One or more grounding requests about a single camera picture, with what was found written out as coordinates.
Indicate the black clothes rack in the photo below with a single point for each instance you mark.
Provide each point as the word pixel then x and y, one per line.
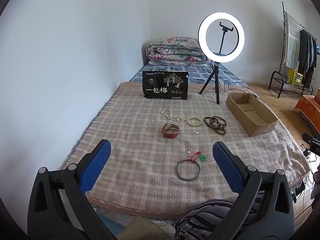
pixel 283 30

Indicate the blue patterned bed sheet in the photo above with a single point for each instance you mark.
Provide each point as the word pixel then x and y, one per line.
pixel 195 72

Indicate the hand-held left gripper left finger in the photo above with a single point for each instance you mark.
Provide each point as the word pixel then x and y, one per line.
pixel 96 165

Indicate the striped towel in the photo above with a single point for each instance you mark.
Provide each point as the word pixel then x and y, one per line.
pixel 292 42

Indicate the folded floral quilt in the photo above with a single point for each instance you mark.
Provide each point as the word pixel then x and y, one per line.
pixel 172 51

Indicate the black phone holder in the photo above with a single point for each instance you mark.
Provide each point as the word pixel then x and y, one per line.
pixel 222 42

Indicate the black bangle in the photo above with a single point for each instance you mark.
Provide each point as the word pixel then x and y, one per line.
pixel 177 171

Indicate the black snack bag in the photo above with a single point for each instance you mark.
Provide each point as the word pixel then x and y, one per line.
pixel 155 85

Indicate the cardboard box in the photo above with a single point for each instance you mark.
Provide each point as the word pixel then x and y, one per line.
pixel 260 130

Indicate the black tripod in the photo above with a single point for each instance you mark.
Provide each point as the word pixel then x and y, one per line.
pixel 215 77

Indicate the pink plaid blanket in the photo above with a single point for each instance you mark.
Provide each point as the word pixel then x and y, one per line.
pixel 140 142

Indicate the olive cloth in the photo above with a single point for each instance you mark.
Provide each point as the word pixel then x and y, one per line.
pixel 145 232

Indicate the dark hanging clothes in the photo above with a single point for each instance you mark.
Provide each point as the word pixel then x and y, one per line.
pixel 306 52

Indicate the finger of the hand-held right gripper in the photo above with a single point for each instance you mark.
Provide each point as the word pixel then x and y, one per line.
pixel 307 137

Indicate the yellow box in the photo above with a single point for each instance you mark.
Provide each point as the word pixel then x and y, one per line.
pixel 295 78

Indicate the black metal shoe rack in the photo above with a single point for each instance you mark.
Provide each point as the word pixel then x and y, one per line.
pixel 272 80

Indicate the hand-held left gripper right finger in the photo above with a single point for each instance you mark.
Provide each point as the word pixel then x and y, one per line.
pixel 226 165

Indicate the orange cloth covered box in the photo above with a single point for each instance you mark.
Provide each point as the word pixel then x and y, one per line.
pixel 310 107

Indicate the teal cloth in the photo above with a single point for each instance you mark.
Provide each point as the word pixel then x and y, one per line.
pixel 110 227

